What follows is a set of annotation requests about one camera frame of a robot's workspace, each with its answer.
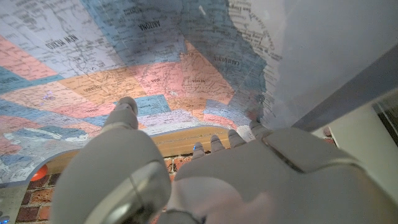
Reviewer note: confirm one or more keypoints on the red brick printed backdrop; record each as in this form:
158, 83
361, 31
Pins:
34, 199

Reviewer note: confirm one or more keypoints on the printed United States map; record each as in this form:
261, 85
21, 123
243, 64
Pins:
140, 62

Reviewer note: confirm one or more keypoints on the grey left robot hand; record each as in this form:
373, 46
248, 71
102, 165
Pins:
264, 180

